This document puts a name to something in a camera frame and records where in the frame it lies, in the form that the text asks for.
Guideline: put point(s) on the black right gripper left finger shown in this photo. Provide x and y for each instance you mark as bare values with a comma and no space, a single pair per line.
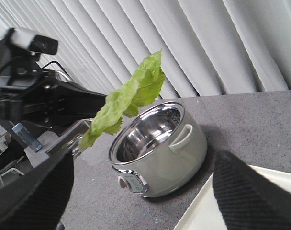
37,200

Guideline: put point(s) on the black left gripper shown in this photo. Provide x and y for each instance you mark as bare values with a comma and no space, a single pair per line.
41,98

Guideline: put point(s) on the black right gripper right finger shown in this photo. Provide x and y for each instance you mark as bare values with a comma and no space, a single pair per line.
246,199

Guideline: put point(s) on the cream bear print tray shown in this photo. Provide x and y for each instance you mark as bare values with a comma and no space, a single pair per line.
204,214

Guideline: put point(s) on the green lettuce leaf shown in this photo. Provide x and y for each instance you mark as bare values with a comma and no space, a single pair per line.
140,90

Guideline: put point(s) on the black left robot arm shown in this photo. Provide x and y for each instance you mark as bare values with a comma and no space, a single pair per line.
13,61

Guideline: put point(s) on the pale green electric cooking pot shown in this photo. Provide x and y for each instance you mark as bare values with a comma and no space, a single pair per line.
159,151

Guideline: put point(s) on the white pleated curtain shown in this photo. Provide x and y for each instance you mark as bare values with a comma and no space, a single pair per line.
209,47

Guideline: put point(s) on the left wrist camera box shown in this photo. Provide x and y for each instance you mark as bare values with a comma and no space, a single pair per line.
31,41

